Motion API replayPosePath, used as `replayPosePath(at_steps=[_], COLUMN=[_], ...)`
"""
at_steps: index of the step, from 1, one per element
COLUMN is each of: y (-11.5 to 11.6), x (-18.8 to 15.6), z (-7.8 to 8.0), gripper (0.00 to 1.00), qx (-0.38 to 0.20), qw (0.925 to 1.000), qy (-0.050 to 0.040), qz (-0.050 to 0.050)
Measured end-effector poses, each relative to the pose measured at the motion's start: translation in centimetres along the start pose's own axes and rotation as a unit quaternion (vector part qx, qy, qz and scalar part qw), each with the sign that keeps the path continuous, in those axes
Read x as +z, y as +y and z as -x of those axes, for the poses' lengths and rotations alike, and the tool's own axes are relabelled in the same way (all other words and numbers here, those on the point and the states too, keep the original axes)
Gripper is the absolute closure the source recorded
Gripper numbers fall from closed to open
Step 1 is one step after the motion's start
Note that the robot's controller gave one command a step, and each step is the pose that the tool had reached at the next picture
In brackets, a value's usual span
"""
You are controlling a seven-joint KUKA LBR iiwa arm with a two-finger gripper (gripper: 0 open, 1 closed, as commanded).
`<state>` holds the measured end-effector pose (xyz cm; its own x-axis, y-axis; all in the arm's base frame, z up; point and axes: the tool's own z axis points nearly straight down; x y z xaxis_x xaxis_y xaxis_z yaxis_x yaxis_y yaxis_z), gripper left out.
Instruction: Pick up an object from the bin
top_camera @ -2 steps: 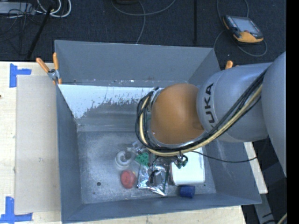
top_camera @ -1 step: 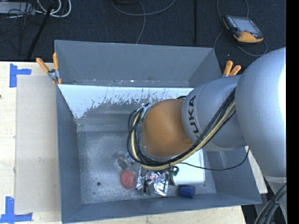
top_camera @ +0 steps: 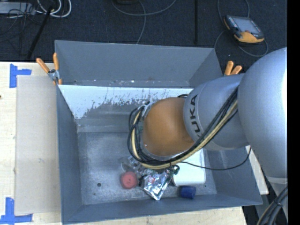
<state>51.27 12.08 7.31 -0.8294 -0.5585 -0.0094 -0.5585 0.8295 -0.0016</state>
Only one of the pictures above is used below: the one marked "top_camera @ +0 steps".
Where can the white box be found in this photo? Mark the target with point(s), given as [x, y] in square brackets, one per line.
[191, 174]

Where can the grey metal bin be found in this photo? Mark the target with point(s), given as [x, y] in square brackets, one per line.
[105, 149]

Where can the pale cardboard board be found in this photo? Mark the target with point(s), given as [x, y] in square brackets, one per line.
[37, 144]

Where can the blue cup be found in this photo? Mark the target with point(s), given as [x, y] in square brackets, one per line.
[188, 192]

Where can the red round toy fruit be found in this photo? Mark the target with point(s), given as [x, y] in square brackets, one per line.
[129, 180]

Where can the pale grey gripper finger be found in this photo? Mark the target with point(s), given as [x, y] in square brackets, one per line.
[125, 167]

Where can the silver foil packet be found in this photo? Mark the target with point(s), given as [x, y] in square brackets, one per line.
[155, 184]

